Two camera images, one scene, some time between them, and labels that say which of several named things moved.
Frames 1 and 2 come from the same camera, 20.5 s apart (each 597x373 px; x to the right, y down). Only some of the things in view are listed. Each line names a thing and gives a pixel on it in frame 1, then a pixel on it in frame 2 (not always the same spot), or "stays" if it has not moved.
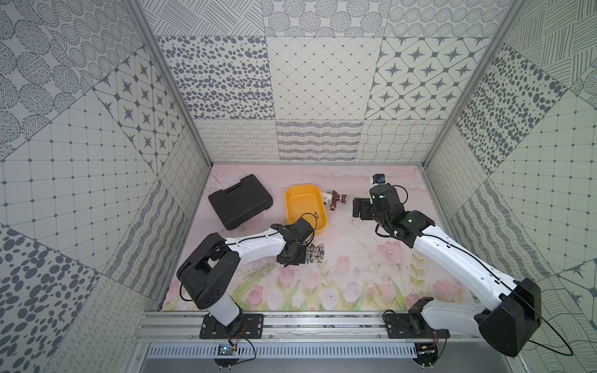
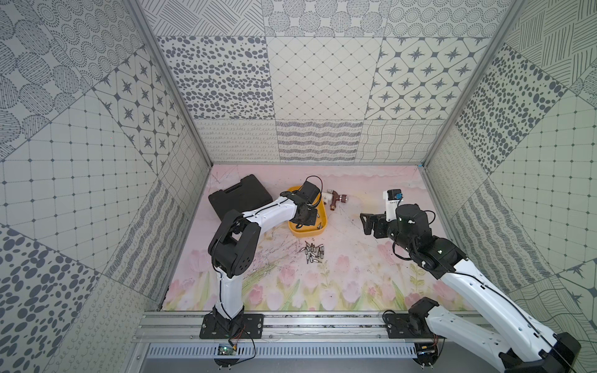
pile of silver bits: x=315 y=253 stays
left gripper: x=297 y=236 → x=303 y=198
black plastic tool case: x=247 y=198 stays
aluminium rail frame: x=163 y=327 stays
